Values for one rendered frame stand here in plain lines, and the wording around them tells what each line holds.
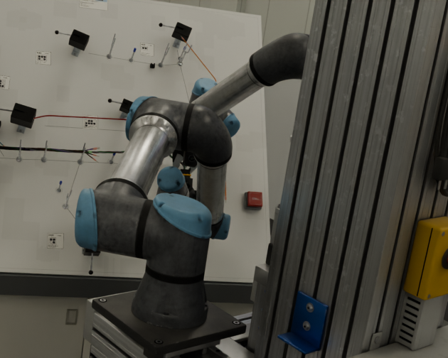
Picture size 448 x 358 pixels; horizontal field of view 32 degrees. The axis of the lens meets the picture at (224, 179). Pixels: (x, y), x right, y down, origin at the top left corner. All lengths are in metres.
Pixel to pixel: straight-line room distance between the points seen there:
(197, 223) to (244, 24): 1.57
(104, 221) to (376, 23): 0.61
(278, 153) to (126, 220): 4.30
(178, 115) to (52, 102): 0.88
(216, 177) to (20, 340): 0.94
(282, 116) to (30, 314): 3.51
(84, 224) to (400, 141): 0.60
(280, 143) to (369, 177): 4.39
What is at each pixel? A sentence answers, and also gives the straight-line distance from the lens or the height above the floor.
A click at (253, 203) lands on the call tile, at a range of 2.60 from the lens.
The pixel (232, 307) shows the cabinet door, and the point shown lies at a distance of 2.61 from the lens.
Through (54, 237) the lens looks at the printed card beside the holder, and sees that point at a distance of 2.47.
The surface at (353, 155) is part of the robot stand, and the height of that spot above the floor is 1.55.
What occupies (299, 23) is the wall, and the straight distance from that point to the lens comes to 5.63.
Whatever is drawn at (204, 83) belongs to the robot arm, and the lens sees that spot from 2.32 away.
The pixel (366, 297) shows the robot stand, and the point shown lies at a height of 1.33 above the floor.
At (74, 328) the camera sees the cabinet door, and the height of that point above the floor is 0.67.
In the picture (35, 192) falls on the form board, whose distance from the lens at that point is 2.51.
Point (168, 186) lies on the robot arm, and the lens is 2.16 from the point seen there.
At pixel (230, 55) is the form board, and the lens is 2.84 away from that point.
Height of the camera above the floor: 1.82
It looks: 15 degrees down
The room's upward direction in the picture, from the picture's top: 9 degrees clockwise
